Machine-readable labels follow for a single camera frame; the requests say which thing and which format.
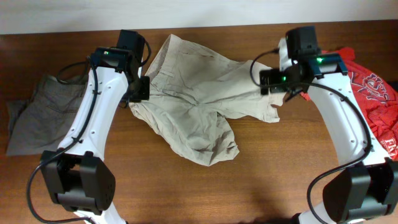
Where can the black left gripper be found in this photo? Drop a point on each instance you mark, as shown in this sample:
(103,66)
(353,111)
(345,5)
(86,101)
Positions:
(144,93)

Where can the beige khaki shorts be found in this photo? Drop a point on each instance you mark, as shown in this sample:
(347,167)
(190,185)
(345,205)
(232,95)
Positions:
(194,91)

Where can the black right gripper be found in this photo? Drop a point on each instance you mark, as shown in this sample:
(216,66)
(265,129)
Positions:
(275,84)

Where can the red printed t-shirt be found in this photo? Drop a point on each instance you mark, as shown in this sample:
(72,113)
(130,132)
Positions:
(376,99)

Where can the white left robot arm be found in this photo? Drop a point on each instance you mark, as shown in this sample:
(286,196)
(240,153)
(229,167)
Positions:
(75,174)

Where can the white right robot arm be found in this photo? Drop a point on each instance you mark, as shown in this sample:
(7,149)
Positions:
(364,185)

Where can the grey folded shorts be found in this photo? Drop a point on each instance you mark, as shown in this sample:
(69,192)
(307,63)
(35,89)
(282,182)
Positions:
(41,122)

